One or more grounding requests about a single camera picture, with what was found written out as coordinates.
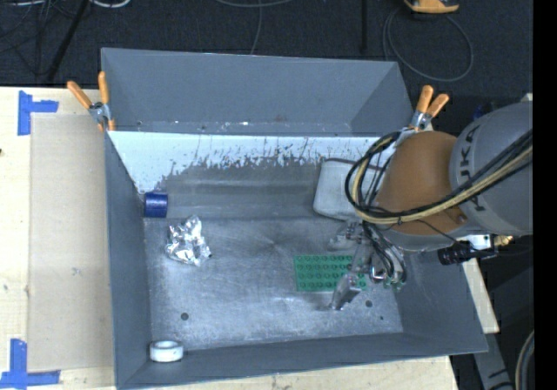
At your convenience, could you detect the crumpled silver foil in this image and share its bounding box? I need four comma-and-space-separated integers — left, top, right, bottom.
164, 214, 213, 268

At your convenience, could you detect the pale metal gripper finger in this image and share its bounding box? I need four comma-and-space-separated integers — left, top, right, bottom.
339, 285, 364, 310
328, 273, 354, 311

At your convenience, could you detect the grey metal bin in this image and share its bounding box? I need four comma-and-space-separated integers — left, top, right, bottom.
99, 47, 490, 390

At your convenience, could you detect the white tape roll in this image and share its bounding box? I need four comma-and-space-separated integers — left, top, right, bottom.
149, 340, 185, 364

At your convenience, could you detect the black cylinder on white bracket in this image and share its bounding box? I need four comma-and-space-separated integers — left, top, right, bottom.
437, 232, 500, 266

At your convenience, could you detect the blue small cylinder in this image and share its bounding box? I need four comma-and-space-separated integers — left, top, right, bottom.
144, 191, 170, 219

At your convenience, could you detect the green studded flat plate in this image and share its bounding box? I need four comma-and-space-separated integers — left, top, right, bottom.
293, 253, 369, 293

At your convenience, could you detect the white rectangular sponge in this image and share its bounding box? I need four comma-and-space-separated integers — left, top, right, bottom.
312, 159, 393, 223

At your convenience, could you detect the pale wood flat board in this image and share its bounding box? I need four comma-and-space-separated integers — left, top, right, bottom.
26, 112, 116, 374

